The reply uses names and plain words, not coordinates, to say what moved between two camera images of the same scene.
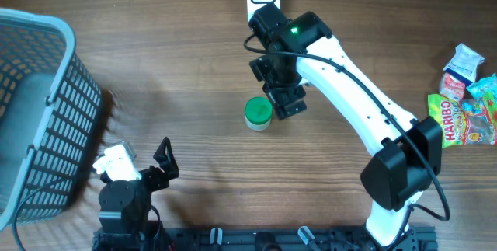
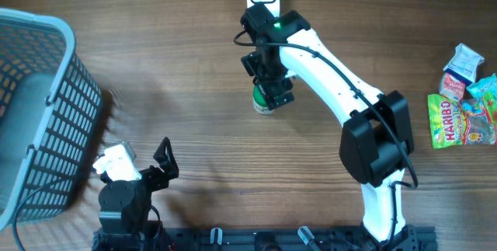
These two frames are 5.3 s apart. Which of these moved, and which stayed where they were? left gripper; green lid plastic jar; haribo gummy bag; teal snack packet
Moved: green lid plastic jar
Stayed: left gripper; teal snack packet; haribo gummy bag
